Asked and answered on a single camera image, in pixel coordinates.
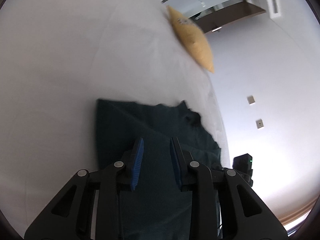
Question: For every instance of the upper wall switch plate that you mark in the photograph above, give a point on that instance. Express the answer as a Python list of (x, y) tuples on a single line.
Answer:
[(251, 100)]

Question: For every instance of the yellow pillow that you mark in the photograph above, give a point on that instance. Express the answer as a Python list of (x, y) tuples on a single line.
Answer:
[(192, 38)]

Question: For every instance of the dark brown wall shelf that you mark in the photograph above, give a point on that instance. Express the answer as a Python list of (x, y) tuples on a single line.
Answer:
[(212, 15)]

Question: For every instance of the lower wall outlet plate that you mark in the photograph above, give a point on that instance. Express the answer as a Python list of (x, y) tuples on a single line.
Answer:
[(259, 123)]

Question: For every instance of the dark green knit sweater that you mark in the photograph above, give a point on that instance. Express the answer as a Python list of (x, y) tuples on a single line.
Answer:
[(157, 209)]

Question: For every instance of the white bed sheet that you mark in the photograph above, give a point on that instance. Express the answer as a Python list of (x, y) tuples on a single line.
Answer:
[(57, 58)]

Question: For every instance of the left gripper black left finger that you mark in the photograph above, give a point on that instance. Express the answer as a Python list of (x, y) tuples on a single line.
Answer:
[(90, 201)]

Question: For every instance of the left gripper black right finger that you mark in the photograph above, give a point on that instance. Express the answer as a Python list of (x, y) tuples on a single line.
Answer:
[(222, 200)]

